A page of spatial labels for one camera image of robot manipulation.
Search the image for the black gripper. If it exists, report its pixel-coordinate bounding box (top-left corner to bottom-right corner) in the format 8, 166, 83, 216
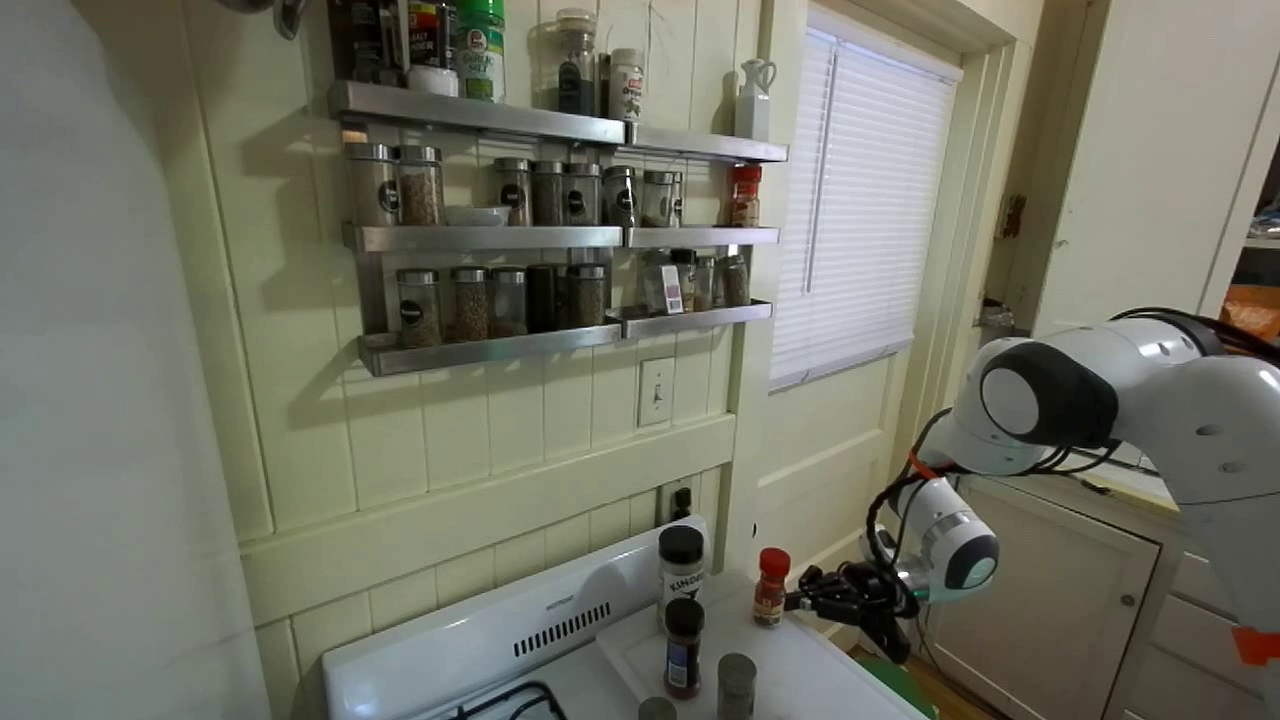
799, 566, 921, 659

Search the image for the red capped spice bottle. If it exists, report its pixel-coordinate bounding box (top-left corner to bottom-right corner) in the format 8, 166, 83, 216
753, 549, 792, 625

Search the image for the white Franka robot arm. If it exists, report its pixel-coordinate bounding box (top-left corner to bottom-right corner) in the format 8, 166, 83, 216
790, 307, 1280, 670

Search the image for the small dark spice bottle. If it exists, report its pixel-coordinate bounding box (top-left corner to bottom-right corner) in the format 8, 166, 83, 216
665, 595, 706, 697

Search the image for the tall black lid spice bottle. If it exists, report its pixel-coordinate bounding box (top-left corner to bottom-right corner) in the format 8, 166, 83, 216
659, 526, 706, 606

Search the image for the white gas stove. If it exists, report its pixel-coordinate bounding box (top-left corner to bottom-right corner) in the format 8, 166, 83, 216
323, 533, 923, 720

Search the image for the white kitchen cabinet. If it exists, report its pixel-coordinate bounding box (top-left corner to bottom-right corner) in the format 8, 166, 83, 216
923, 482, 1271, 720

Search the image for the black stove burner grate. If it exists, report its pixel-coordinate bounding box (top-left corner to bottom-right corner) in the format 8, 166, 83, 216
447, 679, 569, 720

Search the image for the white window blind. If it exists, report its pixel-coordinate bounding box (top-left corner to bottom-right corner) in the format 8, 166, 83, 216
773, 25, 961, 388

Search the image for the metal wall spice rack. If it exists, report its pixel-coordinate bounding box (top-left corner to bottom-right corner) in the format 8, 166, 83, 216
332, 80, 790, 378

